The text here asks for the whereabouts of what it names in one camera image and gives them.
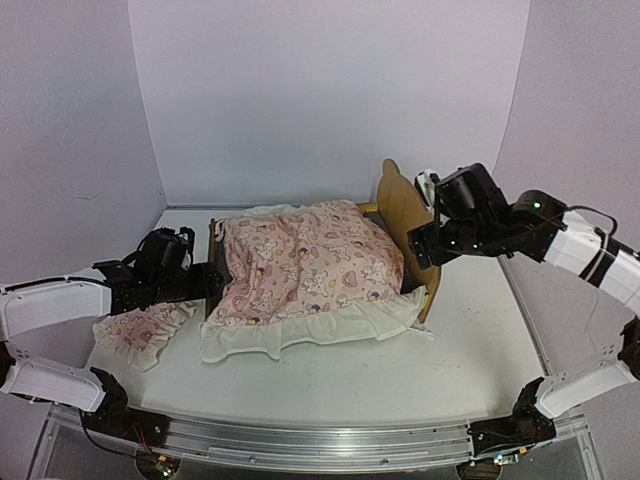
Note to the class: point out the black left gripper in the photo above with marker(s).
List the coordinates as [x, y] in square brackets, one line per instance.
[205, 286]

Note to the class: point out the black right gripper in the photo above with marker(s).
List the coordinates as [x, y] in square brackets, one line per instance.
[425, 243]

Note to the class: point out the wooden pet bed frame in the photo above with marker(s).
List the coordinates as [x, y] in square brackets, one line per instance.
[401, 210]

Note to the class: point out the pink unicorn print blanket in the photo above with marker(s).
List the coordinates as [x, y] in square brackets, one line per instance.
[321, 273]

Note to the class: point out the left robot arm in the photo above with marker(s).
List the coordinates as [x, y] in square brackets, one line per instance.
[46, 302]

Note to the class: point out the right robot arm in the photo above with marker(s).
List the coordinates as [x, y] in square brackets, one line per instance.
[546, 230]

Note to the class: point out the pink ruffled unicorn pillow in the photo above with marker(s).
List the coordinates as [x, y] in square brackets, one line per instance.
[138, 337]

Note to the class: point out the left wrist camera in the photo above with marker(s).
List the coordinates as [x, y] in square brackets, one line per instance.
[163, 255]

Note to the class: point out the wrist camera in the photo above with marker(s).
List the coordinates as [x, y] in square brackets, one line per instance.
[425, 184]
[163, 255]

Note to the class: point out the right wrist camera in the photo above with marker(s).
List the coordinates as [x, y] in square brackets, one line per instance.
[425, 184]

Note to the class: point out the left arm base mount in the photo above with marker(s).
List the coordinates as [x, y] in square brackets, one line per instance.
[132, 424]

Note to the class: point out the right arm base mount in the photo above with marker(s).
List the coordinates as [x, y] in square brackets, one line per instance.
[508, 434]

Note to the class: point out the aluminium front rail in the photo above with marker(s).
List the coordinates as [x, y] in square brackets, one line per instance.
[198, 448]

